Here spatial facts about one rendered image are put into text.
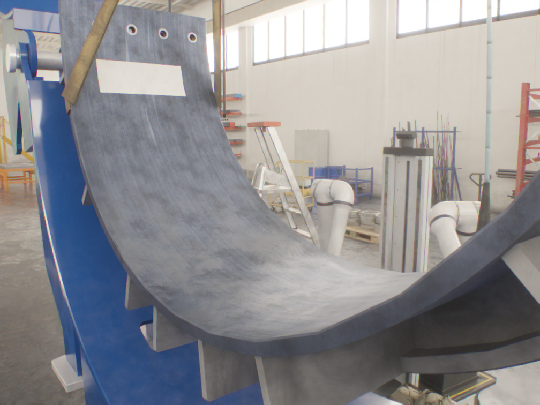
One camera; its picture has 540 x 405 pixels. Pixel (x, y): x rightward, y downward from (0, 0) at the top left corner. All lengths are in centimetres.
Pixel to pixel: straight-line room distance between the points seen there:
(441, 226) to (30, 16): 220
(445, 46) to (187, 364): 1210
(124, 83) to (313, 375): 148
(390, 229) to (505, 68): 979
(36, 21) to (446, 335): 226
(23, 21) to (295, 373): 212
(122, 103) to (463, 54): 1143
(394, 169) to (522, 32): 977
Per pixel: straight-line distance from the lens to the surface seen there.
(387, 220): 279
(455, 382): 307
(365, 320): 63
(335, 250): 260
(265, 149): 444
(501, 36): 1248
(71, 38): 205
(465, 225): 224
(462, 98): 1270
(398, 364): 116
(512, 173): 1153
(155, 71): 211
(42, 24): 256
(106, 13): 189
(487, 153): 154
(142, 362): 169
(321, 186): 271
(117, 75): 204
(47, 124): 216
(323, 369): 99
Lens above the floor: 184
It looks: 8 degrees down
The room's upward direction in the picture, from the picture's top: straight up
